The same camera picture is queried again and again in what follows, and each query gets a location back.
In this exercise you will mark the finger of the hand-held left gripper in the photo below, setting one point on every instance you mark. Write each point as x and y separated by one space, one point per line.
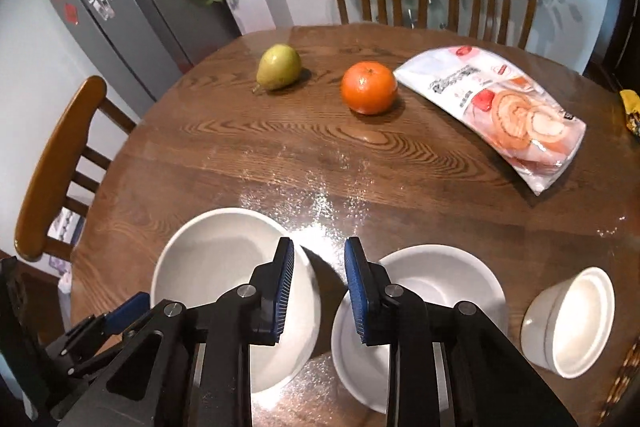
127 312
85 354

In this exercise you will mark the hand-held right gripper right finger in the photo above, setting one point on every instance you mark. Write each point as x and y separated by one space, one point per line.
357 292

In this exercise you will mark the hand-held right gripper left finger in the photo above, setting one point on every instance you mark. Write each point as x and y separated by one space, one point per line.
280 292

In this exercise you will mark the wide flared white bowl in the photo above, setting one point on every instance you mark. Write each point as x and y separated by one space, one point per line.
215 257

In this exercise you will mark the round white bowl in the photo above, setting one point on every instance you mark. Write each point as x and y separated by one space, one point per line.
440 277

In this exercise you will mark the straight-sided white bowl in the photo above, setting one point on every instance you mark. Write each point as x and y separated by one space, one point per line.
580 322

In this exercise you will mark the patterned bag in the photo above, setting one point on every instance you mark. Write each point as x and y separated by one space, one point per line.
65 227

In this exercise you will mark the orange tangerine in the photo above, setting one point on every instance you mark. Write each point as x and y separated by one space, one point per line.
369 88

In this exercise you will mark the white snack bag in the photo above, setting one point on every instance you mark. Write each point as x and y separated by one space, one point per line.
490 117

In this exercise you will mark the green pear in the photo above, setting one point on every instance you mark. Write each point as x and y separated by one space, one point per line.
279 68

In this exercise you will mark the wooden bead trivet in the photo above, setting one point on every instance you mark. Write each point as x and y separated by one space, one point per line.
625 382

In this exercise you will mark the grey refrigerator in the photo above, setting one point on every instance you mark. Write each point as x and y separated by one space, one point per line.
150 7

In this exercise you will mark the yellow snack packet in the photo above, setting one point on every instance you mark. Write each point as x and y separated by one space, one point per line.
631 112

